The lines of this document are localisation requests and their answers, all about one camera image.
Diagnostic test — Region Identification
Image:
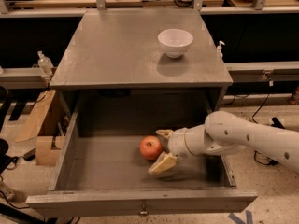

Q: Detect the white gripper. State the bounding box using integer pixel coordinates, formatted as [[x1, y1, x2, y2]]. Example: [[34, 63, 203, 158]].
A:
[[148, 125, 215, 175]]

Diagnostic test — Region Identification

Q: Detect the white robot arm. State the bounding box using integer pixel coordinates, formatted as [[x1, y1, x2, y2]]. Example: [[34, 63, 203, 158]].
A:
[[149, 111, 299, 175]]

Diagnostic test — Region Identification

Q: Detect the red apple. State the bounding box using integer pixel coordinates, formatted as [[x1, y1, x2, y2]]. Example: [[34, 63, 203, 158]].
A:
[[139, 136, 164, 161]]

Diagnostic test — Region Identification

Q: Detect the metal drawer pull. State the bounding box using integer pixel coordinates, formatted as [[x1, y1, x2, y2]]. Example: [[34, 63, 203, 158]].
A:
[[139, 204, 149, 216]]

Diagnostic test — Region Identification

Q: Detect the grey open top drawer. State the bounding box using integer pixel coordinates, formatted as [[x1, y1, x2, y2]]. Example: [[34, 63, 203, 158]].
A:
[[27, 93, 257, 217]]

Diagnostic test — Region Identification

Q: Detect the white ceramic bowl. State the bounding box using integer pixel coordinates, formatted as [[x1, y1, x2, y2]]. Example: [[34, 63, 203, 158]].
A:
[[158, 29, 193, 58]]

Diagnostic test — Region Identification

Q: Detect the white pump bottle right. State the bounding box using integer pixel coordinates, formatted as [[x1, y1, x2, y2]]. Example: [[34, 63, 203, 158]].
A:
[[216, 40, 225, 58]]

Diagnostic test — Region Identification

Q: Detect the grey wooden cabinet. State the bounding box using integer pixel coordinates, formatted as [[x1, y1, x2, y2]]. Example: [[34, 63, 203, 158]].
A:
[[50, 8, 232, 118]]

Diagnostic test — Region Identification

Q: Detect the clear sanitizer bottle left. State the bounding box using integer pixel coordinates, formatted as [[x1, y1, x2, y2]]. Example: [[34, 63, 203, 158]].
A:
[[37, 51, 54, 76]]

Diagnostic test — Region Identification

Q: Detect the wooden shelf bench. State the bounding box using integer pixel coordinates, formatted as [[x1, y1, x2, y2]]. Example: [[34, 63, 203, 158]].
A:
[[0, 0, 299, 15]]

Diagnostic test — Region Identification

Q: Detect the black chair base left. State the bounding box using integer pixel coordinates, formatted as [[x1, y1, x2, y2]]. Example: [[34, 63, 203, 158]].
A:
[[0, 86, 18, 174]]

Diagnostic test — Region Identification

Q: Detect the black floor cable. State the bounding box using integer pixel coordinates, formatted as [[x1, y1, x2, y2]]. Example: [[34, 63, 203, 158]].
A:
[[250, 77, 286, 167]]

